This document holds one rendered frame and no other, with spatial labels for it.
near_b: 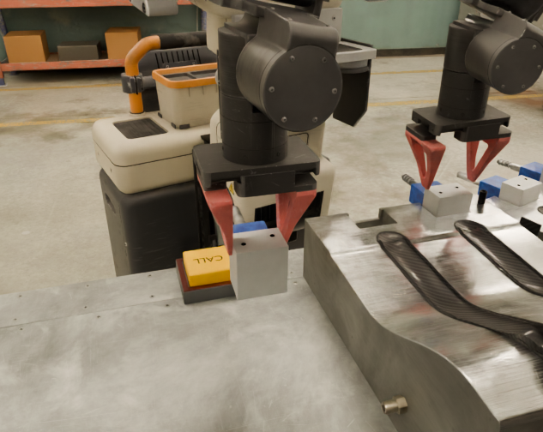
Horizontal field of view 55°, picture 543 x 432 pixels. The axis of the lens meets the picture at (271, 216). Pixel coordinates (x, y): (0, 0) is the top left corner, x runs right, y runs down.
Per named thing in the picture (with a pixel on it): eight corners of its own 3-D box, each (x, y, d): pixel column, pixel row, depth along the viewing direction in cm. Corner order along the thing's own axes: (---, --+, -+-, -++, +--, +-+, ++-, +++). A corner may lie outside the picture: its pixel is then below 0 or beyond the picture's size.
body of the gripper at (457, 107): (509, 130, 64) (522, 70, 60) (435, 141, 62) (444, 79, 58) (478, 114, 69) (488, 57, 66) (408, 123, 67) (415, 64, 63)
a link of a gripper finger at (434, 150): (473, 194, 67) (486, 124, 62) (423, 201, 65) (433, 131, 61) (444, 171, 73) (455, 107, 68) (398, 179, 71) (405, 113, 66)
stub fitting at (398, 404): (399, 404, 47) (378, 408, 47) (401, 391, 47) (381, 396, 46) (406, 416, 46) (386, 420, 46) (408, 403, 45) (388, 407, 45)
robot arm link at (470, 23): (487, 10, 62) (442, 13, 61) (520, 21, 56) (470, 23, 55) (477, 69, 65) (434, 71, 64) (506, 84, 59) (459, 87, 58)
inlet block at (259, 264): (213, 232, 60) (211, 191, 58) (255, 227, 62) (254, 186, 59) (238, 301, 49) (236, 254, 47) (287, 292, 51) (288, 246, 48)
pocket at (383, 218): (342, 237, 70) (345, 212, 68) (378, 231, 71) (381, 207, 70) (357, 254, 66) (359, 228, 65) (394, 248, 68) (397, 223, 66)
